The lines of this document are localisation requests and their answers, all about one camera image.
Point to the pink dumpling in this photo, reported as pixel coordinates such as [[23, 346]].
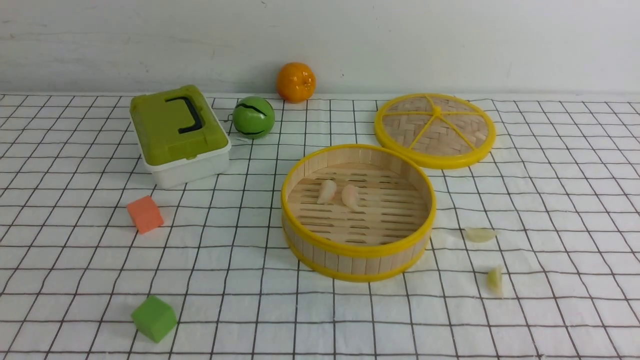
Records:
[[350, 197], [327, 191]]

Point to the bamboo steamer lid yellow rim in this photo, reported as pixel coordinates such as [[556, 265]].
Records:
[[435, 131]]

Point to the orange fruit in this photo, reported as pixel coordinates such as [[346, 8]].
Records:
[[296, 82]]

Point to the bamboo steamer tray yellow rim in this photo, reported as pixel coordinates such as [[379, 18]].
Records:
[[386, 237]]

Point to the pale green dumpling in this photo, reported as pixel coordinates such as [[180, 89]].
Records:
[[479, 235], [494, 281]]

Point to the green striped ball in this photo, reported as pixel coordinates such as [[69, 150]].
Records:
[[253, 117]]

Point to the green foam cube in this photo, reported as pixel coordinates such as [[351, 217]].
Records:
[[154, 318]]

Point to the orange foam cube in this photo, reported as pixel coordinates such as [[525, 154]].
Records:
[[145, 214]]

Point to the green lid white storage box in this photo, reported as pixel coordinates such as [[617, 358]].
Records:
[[179, 137]]

